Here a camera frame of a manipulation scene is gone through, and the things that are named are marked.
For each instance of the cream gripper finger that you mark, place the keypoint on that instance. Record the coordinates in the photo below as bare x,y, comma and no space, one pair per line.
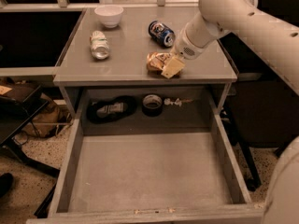
172,67

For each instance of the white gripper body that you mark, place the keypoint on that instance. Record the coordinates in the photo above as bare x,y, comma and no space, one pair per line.
184,48

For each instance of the crushed orange soda can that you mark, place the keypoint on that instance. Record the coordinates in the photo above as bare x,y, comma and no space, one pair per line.
157,60

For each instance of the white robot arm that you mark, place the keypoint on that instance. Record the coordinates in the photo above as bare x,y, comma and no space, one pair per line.
276,42

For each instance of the blue soda can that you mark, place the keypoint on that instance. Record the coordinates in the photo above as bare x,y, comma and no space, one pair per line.
162,34

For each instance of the grey cabinet counter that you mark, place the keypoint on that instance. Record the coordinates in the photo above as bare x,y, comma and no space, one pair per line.
130,43

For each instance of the white green soda can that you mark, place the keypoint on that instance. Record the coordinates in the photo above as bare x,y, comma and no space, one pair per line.
99,46

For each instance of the grey open drawer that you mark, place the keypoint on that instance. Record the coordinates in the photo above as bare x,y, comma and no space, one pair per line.
148,171

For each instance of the small keys on shelf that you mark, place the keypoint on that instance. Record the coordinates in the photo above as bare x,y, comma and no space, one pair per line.
177,102

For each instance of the black tape roll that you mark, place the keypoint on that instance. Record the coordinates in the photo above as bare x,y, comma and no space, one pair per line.
152,105

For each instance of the white bowl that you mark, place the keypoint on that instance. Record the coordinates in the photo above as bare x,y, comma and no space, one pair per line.
109,15

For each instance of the black office chair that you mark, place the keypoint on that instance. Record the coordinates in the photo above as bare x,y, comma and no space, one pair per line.
262,111

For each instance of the brown bag on floor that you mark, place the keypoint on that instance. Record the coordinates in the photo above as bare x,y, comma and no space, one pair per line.
43,115

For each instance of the black shoe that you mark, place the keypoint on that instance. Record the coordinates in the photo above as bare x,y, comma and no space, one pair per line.
6,181

